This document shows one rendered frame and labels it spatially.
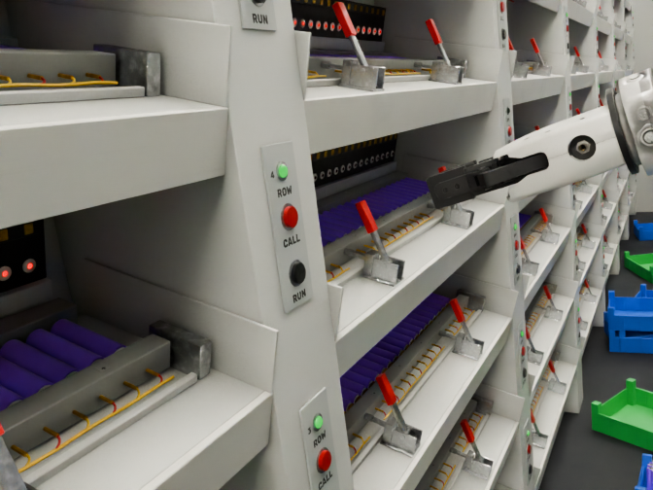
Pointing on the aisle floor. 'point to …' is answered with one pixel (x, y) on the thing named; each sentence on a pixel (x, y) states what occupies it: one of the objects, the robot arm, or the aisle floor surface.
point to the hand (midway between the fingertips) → (456, 184)
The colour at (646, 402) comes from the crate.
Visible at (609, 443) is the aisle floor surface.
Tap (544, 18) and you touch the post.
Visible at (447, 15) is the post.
